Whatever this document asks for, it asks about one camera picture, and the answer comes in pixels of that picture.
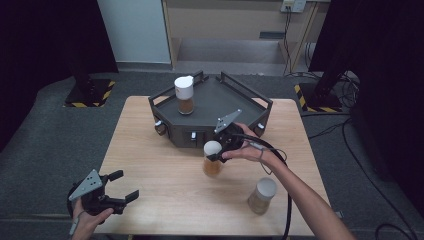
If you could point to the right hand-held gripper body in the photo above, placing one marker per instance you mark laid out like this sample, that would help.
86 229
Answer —
230 136

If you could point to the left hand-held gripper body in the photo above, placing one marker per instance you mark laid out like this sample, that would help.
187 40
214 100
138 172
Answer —
88 187

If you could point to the orange spice jar white lid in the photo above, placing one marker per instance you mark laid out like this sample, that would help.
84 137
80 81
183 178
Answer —
211 166

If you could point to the black corner rack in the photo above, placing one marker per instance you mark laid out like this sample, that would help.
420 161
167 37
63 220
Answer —
213 106

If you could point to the tan spice jar white lid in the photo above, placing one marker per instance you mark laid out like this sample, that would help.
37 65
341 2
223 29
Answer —
264 191

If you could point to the spice jar with spout lid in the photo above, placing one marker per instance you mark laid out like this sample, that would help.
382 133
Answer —
184 91

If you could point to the person's right hand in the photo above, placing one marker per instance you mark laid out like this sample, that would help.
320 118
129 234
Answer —
256 150

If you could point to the person's left hand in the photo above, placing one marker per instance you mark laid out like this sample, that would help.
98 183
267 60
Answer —
88 226

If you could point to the striped black stand base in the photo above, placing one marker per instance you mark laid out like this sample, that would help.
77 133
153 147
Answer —
91 96
320 101

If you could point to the wooden cabinet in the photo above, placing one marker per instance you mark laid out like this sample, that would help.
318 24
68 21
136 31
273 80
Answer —
226 20

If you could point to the white panel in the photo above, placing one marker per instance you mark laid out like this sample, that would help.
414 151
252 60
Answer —
136 30

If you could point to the white power strip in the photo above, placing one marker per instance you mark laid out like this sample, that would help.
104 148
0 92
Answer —
293 5

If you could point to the black curtain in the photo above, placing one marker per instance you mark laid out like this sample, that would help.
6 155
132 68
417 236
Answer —
390 83
40 40

